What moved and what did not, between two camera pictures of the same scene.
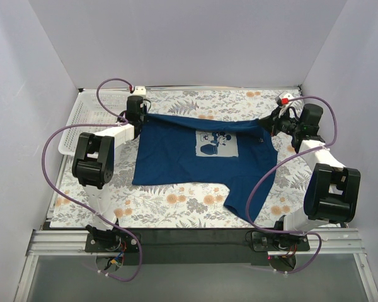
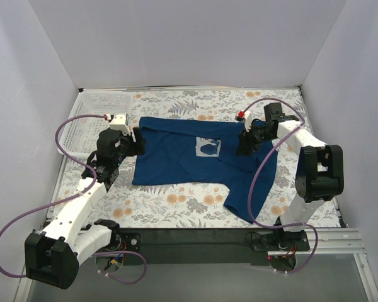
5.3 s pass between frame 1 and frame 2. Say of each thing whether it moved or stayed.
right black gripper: moved
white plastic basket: stayed
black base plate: stayed
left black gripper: moved
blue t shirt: stayed
